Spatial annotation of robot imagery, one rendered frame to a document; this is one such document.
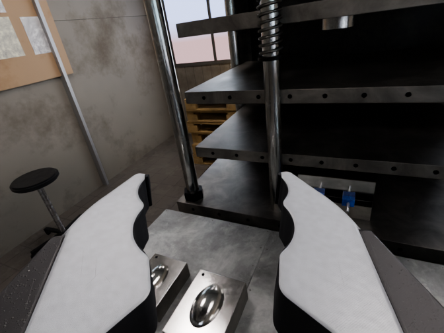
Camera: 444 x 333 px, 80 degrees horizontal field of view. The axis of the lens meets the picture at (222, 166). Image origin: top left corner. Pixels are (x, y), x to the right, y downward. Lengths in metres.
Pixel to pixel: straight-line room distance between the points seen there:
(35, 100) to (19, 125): 0.27
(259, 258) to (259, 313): 0.20
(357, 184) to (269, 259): 0.42
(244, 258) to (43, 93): 2.57
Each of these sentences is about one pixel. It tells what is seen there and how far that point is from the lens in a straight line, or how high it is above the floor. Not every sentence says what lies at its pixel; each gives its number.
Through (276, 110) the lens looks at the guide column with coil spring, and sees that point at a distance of 0.97.
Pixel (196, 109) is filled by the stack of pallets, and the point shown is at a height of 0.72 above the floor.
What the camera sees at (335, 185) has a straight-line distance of 1.10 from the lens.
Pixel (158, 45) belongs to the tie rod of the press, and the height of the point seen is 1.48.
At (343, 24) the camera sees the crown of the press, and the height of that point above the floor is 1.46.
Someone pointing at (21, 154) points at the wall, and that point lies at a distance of 2.98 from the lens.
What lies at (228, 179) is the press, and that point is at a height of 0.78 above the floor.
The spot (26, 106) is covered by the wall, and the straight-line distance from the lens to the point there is 3.01.
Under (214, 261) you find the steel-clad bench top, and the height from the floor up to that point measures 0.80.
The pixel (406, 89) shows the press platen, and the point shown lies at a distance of 0.97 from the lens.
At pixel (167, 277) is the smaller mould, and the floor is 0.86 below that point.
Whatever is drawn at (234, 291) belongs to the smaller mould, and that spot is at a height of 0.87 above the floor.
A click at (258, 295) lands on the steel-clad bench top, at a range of 0.89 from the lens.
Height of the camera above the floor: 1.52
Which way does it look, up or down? 28 degrees down
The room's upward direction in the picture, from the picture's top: 8 degrees counter-clockwise
